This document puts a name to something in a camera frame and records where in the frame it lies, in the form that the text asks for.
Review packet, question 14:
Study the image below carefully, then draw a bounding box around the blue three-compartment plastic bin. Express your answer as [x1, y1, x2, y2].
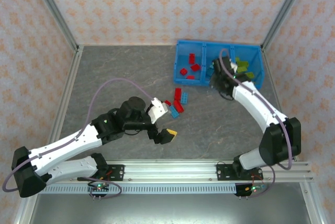
[173, 40, 265, 92]

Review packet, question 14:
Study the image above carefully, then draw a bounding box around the small circuit board with LED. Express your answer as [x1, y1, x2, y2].
[87, 182, 110, 193]
[244, 185, 267, 192]

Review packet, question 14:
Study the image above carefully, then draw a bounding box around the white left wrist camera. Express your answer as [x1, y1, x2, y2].
[147, 97, 169, 125]

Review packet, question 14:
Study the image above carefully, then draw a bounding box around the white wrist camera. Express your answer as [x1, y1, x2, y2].
[147, 97, 169, 125]
[228, 59, 239, 73]

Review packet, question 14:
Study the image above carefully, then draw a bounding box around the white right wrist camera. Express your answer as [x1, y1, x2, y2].
[228, 59, 239, 73]

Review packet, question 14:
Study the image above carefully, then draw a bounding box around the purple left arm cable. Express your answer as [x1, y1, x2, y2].
[2, 77, 157, 200]

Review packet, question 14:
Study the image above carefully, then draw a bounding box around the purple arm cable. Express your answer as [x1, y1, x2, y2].
[218, 48, 294, 199]
[2, 77, 157, 200]

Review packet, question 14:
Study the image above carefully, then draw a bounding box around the wide aluminium mounting rail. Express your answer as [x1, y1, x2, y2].
[39, 159, 316, 183]

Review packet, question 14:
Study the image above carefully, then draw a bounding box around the aluminium side rail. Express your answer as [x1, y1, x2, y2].
[261, 47, 299, 162]
[40, 46, 85, 162]

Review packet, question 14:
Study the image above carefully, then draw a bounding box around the grey slotted cable duct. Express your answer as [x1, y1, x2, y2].
[38, 184, 238, 195]

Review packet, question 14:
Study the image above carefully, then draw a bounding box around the thin aluminium cross rail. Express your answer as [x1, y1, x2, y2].
[77, 42, 178, 47]

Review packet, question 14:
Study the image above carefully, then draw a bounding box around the aluminium frame post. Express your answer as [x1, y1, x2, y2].
[261, 0, 314, 52]
[27, 0, 81, 52]

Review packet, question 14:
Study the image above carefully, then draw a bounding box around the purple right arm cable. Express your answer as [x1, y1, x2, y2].
[218, 48, 294, 199]

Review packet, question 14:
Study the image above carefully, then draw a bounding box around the aluminium frame leg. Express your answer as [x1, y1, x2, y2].
[13, 192, 41, 224]
[299, 182, 329, 224]

